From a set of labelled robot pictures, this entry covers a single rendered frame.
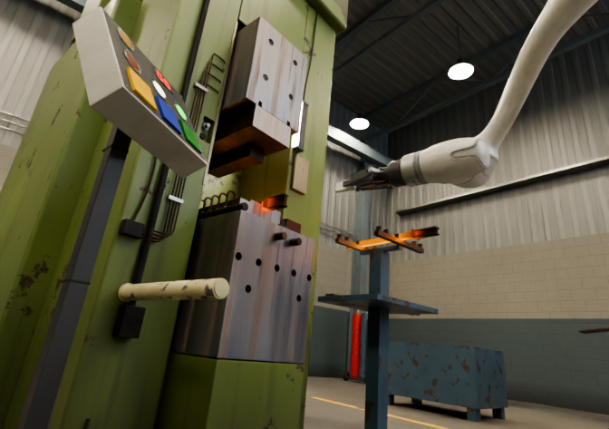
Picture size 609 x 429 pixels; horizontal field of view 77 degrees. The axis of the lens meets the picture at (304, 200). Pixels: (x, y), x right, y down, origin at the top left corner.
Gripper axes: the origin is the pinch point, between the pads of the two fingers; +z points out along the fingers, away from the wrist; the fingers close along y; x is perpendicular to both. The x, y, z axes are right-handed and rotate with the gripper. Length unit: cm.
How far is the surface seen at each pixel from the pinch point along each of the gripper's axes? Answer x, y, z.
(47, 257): -26, -48, 93
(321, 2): 131, 27, 44
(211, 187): 19, 6, 83
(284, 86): 53, 1, 35
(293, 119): 41, 8, 35
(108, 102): -6, -68, 10
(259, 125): 28.8, -9.0, 35.0
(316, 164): 38, 42, 49
